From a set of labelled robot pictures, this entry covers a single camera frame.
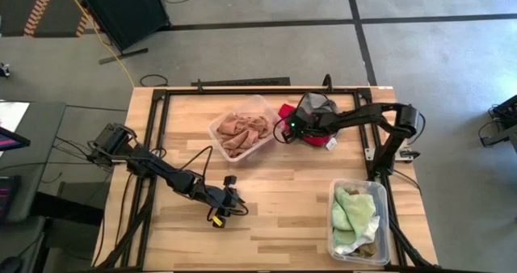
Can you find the gray smooth towel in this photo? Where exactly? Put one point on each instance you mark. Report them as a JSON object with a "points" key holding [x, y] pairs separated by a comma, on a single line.
{"points": [[319, 103]]}

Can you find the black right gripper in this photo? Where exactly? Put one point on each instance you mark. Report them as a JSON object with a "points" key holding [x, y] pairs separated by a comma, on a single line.
{"points": [[303, 123]]}

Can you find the dark tilted monitor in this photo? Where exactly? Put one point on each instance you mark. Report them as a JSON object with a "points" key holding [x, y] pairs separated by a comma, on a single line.
{"points": [[12, 141]]}

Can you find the gray desk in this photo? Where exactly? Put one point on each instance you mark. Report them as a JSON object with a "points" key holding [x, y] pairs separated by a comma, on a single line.
{"points": [[44, 123]]}

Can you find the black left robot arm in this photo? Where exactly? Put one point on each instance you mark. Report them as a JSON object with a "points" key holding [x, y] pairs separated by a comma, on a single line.
{"points": [[161, 172]]}

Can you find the red towel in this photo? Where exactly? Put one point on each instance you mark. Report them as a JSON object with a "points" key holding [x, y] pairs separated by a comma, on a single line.
{"points": [[319, 139]]}

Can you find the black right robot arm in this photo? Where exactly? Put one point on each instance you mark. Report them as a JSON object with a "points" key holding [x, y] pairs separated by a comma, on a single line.
{"points": [[363, 113]]}

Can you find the small dark screen device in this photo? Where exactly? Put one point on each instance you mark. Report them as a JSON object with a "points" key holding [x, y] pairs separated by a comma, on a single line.
{"points": [[8, 196]]}

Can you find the pale green towel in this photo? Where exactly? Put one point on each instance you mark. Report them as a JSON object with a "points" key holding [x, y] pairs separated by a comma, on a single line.
{"points": [[357, 210], [343, 236]]}

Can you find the black metal table frame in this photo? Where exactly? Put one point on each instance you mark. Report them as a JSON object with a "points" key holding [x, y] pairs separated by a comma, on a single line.
{"points": [[262, 91]]}

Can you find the small wheeled floor object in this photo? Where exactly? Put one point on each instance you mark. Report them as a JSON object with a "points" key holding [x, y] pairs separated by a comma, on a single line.
{"points": [[4, 70]]}

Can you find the clear plastic bin white label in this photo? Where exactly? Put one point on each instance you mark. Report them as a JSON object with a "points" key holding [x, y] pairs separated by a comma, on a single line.
{"points": [[252, 105]]}

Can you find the olive beige towel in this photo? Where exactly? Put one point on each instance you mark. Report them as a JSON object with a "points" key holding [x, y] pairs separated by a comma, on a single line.
{"points": [[365, 252]]}

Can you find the black upright mount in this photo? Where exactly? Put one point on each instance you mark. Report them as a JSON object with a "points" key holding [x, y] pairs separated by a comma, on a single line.
{"points": [[327, 80]]}

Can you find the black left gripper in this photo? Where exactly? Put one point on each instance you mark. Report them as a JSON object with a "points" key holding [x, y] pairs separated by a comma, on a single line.
{"points": [[220, 200]]}

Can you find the white paper sheet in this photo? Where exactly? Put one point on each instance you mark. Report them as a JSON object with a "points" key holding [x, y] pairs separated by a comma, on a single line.
{"points": [[12, 113]]}

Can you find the black divider panel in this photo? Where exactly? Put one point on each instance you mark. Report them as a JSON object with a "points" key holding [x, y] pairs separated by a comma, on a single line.
{"points": [[121, 10]]}

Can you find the white plain towel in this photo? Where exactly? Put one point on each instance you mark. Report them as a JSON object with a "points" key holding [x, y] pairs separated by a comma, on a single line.
{"points": [[365, 238]]}

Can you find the dark rug orange stripes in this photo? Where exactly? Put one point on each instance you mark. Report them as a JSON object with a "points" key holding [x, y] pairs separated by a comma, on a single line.
{"points": [[16, 6]]}

